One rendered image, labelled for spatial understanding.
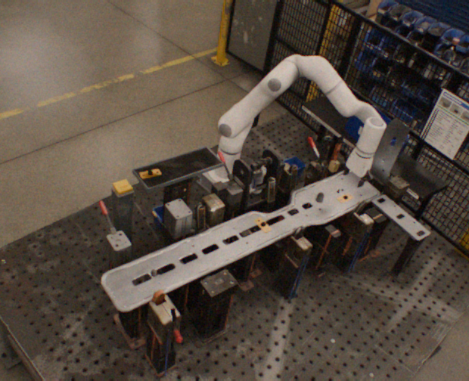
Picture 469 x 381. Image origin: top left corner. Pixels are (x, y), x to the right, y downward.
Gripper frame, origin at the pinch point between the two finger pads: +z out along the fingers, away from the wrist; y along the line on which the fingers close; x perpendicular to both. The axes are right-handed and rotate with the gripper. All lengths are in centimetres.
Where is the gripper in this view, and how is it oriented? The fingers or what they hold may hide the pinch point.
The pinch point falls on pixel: (352, 178)
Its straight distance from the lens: 227.7
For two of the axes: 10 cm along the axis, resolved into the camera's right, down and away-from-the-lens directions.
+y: 5.8, 6.1, -5.4
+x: 8.0, -3.1, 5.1
